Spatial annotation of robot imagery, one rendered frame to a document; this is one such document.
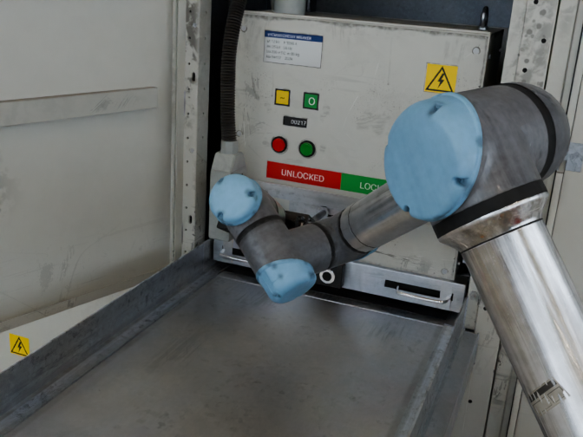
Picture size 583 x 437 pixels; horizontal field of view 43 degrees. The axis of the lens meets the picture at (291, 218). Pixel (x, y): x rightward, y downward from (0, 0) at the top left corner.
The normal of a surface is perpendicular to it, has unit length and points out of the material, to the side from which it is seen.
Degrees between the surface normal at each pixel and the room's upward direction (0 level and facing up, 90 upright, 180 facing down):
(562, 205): 90
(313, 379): 0
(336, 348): 0
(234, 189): 60
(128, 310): 90
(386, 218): 110
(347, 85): 90
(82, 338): 90
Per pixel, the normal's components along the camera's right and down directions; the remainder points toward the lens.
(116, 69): 0.77, 0.25
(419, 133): -0.82, 0.10
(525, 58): -0.36, 0.28
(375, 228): -0.58, 0.55
